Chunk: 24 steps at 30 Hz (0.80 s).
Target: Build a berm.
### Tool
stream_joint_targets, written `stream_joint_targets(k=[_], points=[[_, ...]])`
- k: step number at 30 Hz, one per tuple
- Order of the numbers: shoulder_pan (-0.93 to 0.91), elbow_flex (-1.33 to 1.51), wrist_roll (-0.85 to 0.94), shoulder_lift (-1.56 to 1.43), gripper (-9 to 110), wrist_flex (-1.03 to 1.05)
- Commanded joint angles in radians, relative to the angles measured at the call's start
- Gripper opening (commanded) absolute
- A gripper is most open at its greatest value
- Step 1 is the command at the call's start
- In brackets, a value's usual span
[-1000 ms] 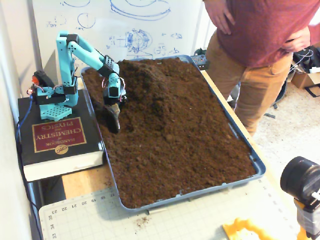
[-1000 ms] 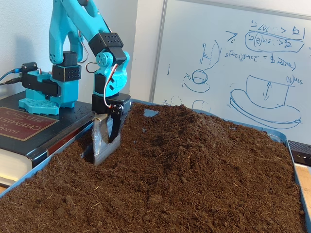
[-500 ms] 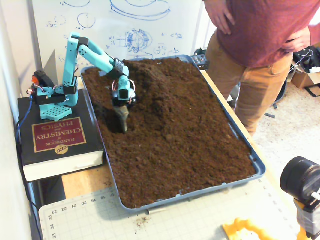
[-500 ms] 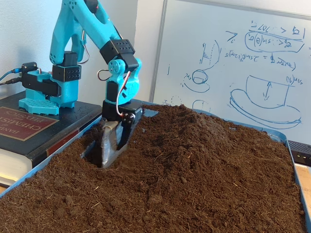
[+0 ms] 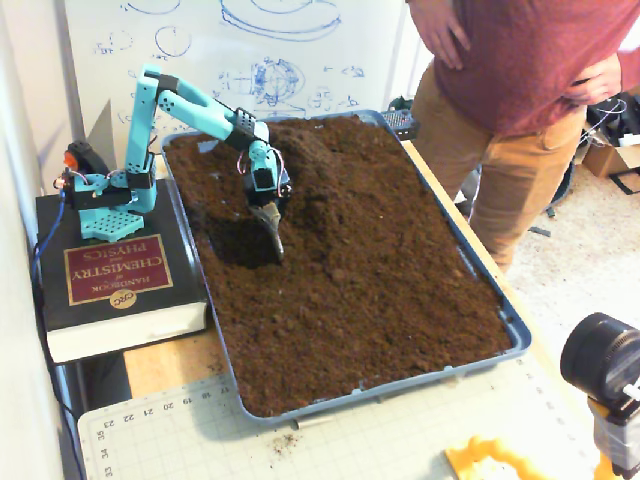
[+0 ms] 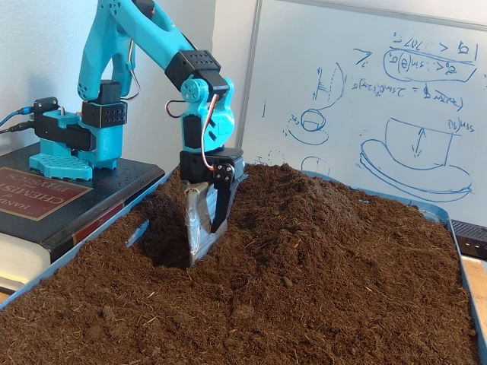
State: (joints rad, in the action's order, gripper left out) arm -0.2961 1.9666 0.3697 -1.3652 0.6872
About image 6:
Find blue plastic tray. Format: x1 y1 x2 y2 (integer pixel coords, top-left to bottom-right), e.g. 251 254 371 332
0 153 487 365

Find black chemistry handbook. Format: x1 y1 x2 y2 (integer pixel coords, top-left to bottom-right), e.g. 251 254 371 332
0 144 167 296

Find black cable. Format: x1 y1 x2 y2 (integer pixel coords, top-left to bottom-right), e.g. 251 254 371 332
0 120 37 134

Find whiteboard with blue sketches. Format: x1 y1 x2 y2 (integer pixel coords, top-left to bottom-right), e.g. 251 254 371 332
235 0 487 225

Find black controller board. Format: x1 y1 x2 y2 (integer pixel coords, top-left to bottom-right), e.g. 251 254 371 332
32 97 61 122

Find blue cable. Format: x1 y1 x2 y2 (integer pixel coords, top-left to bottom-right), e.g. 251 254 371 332
0 107 35 129

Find brown soil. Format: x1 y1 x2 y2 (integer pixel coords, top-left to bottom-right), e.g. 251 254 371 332
0 162 480 365

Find red white servo wire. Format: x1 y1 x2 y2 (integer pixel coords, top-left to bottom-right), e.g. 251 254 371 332
165 99 187 119
199 93 221 172

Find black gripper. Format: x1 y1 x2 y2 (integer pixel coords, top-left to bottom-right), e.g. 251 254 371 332
179 146 248 267

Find black perforated device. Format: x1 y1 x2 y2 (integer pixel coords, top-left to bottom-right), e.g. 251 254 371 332
450 219 487 262

